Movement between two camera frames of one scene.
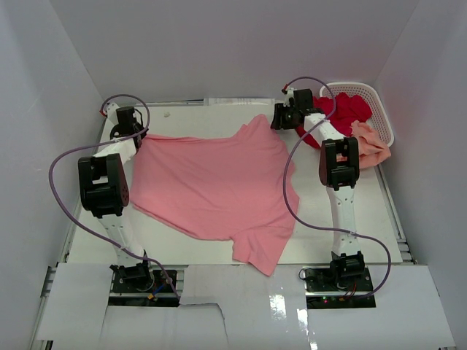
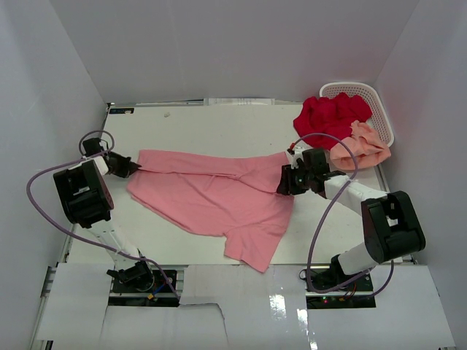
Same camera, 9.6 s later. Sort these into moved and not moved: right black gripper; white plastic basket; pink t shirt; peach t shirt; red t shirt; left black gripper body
Moved: right black gripper; left black gripper body; pink t shirt
Not moved: red t shirt; peach t shirt; white plastic basket
